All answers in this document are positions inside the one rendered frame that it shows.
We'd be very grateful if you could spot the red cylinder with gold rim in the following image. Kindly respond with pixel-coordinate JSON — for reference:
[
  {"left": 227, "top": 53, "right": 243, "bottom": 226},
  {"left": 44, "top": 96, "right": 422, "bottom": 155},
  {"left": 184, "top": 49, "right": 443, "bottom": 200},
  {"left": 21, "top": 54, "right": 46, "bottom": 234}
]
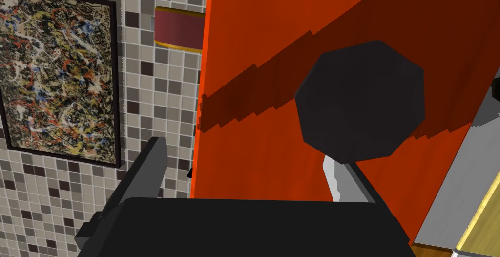
[{"left": 154, "top": 6, "right": 206, "bottom": 54}]

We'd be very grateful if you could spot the black round door knob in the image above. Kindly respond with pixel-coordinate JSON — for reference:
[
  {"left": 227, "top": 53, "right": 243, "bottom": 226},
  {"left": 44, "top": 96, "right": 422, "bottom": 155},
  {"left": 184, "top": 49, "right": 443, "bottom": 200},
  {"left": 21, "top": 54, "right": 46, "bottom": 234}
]
[{"left": 294, "top": 40, "right": 426, "bottom": 166}]

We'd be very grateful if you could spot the orange door leaf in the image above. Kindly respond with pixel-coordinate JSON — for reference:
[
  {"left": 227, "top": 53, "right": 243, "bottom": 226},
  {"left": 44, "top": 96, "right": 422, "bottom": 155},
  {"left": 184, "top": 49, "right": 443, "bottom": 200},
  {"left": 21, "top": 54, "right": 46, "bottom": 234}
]
[{"left": 190, "top": 0, "right": 500, "bottom": 247}]

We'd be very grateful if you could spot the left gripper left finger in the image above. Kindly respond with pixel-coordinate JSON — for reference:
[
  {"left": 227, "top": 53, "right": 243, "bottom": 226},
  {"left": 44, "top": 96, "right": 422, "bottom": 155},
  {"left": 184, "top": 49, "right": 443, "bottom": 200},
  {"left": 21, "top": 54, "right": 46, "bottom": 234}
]
[{"left": 102, "top": 136, "right": 169, "bottom": 212}]

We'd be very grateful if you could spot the framed abstract splatter painting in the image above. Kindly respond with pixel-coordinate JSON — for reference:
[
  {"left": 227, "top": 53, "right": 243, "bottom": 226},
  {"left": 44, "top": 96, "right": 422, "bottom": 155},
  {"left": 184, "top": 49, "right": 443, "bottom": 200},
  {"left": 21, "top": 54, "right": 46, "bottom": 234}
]
[{"left": 0, "top": 0, "right": 122, "bottom": 169}]

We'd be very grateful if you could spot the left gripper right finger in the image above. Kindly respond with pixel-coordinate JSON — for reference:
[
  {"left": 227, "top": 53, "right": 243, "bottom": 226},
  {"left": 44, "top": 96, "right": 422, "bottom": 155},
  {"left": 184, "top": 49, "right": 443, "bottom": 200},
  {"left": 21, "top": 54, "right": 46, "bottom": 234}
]
[{"left": 322, "top": 155, "right": 378, "bottom": 203}]

